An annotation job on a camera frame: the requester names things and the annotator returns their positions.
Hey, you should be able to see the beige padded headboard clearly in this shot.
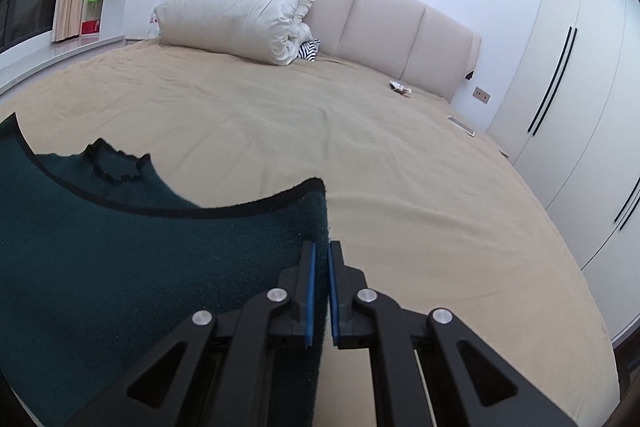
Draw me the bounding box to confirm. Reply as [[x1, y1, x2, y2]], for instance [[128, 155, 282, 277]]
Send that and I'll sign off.
[[222, 0, 482, 100]]

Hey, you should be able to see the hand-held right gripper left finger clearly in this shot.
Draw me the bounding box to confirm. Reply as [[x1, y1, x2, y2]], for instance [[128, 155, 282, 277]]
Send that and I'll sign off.
[[65, 241, 318, 427]]

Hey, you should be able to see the white wardrobe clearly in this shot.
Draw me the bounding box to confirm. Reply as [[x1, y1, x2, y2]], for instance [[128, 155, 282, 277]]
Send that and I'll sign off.
[[487, 0, 640, 348]]

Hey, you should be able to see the white phone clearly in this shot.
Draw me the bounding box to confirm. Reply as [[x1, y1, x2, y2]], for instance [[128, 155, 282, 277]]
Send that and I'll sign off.
[[446, 116, 477, 138]]

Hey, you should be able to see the rolled white duvet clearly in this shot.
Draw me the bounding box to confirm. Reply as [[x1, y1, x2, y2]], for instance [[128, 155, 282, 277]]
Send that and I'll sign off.
[[154, 0, 318, 66]]

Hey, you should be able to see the black white striped cloth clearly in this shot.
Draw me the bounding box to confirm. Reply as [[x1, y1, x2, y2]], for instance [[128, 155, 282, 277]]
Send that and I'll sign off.
[[298, 39, 322, 62]]

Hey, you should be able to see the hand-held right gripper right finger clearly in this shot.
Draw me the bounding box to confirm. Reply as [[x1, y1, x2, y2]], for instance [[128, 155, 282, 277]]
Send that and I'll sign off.
[[327, 241, 576, 427]]

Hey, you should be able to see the dark green sweater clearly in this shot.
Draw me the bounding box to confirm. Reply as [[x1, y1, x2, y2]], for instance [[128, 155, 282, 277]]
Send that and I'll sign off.
[[0, 112, 331, 427]]

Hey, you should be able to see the bed with beige sheet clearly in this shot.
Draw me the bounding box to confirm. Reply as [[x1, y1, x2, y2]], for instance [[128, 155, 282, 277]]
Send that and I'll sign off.
[[0, 39, 621, 427]]

